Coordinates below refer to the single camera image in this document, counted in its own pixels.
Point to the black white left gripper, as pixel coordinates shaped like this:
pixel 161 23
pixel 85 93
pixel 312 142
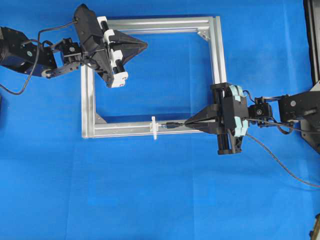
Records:
pixel 109 50

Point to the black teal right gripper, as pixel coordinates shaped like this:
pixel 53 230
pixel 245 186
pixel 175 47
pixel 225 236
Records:
pixel 231 109

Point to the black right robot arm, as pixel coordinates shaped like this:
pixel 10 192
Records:
pixel 285 111

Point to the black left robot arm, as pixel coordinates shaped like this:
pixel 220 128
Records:
pixel 45 59

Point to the dark object at corner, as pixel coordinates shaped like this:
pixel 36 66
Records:
pixel 314 234

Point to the blue table cloth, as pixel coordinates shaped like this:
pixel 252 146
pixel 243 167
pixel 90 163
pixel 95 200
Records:
pixel 56 185

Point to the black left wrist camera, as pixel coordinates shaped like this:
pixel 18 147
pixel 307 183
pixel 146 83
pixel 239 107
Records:
pixel 86 28

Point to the white string loop holder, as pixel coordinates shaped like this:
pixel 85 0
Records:
pixel 154 128

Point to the silver aluminium extrusion frame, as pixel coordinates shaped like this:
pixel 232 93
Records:
pixel 208 27

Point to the black rail at right edge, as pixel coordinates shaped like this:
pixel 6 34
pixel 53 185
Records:
pixel 312 21

